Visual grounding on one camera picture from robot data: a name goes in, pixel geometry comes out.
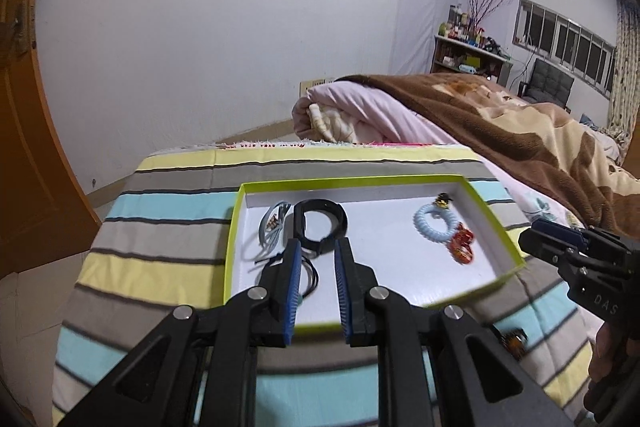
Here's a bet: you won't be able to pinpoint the black wristband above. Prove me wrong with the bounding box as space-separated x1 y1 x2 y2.
292 200 348 255

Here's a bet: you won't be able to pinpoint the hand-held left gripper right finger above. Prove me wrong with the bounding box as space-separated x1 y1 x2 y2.
334 237 576 427

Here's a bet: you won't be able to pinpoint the black padded chair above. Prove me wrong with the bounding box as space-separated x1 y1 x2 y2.
520 58 576 108

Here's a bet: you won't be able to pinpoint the orange wooden door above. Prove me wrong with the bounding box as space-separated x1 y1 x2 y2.
0 0 103 278

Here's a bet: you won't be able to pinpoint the blue spiral hair tie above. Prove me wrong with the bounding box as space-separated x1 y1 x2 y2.
413 202 460 242

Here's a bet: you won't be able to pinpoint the row of bottles and jars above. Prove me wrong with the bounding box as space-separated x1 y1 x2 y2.
437 4 506 52

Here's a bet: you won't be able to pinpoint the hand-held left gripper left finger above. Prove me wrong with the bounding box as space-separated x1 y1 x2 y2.
57 238 303 427

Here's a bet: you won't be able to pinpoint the black hair tie teal bead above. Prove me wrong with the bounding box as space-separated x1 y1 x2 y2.
252 254 321 308

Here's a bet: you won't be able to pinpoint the red knot ornament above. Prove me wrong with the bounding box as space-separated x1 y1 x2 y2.
446 229 476 264

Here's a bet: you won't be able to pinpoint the striped bed sheet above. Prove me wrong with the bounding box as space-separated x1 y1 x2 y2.
50 142 606 427

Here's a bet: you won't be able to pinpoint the barred window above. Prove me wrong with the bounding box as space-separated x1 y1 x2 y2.
512 0 617 100

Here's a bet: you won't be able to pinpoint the white wall socket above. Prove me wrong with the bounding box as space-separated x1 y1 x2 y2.
299 78 335 95

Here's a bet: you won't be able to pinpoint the patterned curtain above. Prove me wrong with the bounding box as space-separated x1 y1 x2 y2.
607 0 640 158

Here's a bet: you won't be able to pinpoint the wooden wall shelf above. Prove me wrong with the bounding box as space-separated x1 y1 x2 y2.
431 34 513 82

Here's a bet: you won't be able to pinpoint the metal door latch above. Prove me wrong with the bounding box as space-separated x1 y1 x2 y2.
0 2 31 52

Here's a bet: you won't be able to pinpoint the amber bead bracelet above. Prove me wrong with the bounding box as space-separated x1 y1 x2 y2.
492 327 528 360

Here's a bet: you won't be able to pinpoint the green shallow cardboard box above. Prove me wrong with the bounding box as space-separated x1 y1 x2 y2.
222 174 528 333

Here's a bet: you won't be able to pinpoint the person's right hand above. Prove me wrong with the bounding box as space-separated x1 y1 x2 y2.
589 322 623 383

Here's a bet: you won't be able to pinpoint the brown fleece blanket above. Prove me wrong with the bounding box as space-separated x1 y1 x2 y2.
335 73 640 243

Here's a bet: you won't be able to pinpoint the purple blossom branches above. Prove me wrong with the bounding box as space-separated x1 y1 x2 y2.
465 0 508 28

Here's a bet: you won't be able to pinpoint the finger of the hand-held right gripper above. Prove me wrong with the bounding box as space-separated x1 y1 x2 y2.
531 219 583 240
517 229 588 270

